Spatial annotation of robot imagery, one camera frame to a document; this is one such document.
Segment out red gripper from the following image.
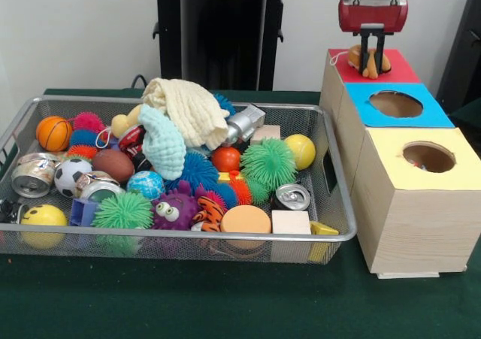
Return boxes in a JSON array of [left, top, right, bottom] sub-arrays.
[[337, 0, 409, 71]]

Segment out brown plush toy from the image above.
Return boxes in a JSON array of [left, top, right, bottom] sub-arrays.
[[328, 44, 393, 80]]

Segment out cream knitted cloth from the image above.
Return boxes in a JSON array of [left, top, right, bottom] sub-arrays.
[[141, 78, 231, 150]]

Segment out wooden box with three holes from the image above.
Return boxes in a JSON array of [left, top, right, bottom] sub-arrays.
[[319, 48, 481, 280]]

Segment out clear mesh bin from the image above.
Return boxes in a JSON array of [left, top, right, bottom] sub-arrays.
[[0, 95, 357, 265]]

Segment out black chair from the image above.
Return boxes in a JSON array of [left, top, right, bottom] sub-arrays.
[[436, 0, 481, 116]]

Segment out plain yellow ball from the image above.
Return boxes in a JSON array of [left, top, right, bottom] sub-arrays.
[[283, 134, 316, 170]]

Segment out green spiky ball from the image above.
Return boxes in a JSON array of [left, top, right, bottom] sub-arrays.
[[92, 192, 154, 251], [240, 138, 298, 192]]

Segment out mint green knitted cloth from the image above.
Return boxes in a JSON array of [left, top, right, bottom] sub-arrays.
[[138, 104, 187, 180]]

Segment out purple spiky ball with eyes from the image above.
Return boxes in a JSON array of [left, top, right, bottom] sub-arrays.
[[152, 185, 200, 231]]

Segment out small orange basketball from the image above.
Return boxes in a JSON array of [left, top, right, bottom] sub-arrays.
[[36, 116, 74, 152]]

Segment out yellow smiley ball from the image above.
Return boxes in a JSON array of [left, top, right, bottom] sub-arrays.
[[20, 204, 69, 250]]

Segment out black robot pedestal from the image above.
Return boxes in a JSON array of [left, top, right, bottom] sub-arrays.
[[145, 0, 303, 92]]

